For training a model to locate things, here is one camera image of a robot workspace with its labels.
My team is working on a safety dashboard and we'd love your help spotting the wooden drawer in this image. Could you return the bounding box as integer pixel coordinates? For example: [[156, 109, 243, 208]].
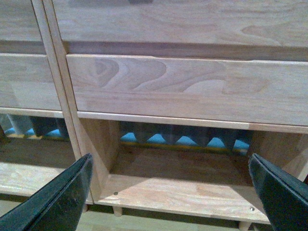
[[53, 0, 308, 62], [0, 0, 46, 54], [66, 54, 308, 126], [0, 53, 61, 111]]

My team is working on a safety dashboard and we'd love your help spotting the right upper wooden drawer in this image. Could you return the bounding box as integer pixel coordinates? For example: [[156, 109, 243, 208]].
[[53, 0, 308, 62]]

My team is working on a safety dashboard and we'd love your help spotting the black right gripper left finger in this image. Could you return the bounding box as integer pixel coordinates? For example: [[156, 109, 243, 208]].
[[0, 154, 93, 231]]

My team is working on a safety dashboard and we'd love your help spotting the wooden shelf unit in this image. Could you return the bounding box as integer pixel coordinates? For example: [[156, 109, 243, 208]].
[[54, 11, 308, 231], [0, 0, 81, 196]]

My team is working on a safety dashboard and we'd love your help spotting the left upper wooden drawer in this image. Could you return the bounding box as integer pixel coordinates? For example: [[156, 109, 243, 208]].
[[0, 0, 46, 54]]

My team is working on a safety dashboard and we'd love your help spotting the left wooden shelf unit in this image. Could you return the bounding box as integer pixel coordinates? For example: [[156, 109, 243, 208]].
[[0, 0, 81, 196]]

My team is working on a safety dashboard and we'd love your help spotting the left lower wooden drawer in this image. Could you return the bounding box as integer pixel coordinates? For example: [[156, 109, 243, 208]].
[[0, 53, 61, 111]]

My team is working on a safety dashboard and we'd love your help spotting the right wooden shelf unit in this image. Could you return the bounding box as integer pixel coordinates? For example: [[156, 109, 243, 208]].
[[54, 11, 308, 231]]

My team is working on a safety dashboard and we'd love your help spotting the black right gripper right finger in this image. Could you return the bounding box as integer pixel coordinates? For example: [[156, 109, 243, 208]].
[[249, 154, 308, 231]]

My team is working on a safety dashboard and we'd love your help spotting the right lower wooden drawer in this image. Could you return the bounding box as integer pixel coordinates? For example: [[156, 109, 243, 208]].
[[66, 54, 308, 126]]

